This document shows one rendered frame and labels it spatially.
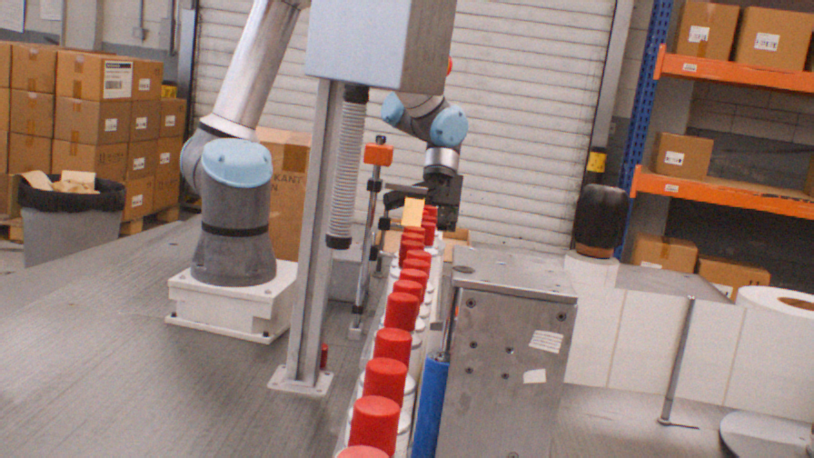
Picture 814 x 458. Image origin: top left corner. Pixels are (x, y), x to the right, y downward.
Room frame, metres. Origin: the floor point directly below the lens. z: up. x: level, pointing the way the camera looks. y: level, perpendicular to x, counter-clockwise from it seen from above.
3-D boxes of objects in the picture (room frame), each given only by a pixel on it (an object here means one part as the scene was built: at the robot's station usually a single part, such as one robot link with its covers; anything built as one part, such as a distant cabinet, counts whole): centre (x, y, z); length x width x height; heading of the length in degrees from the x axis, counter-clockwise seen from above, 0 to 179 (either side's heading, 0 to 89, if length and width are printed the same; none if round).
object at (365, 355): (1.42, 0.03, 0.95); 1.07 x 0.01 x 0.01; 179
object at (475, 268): (0.70, -0.09, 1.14); 0.14 x 0.11 x 0.01; 179
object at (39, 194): (3.31, 1.53, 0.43); 0.44 x 0.43 x 0.39; 80
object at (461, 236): (2.13, -0.03, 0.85); 0.30 x 0.26 x 0.04; 179
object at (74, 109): (4.90, 2.21, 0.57); 1.20 x 0.85 x 1.14; 172
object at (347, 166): (0.97, 0.10, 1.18); 0.04 x 0.04 x 0.21
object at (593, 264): (1.20, -0.29, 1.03); 0.09 x 0.09 x 0.30
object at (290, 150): (1.81, 0.31, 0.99); 0.30 x 0.24 x 0.27; 8
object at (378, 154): (1.17, 0.04, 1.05); 0.10 x 0.04 x 0.33; 89
